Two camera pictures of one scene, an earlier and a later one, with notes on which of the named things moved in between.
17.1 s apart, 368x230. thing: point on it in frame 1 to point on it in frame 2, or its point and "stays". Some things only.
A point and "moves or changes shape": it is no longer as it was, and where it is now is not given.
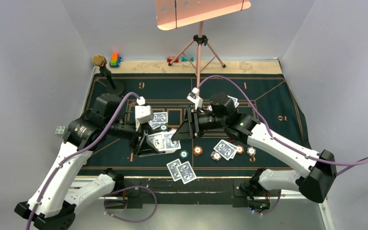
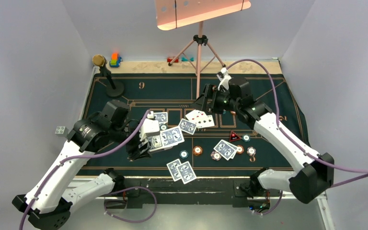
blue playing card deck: (162, 143) moves or changes shape
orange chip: (240, 149) stays
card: (225, 149) stays
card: (173, 168) stays
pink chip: (251, 151) stays
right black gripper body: (201, 122) to (221, 100)
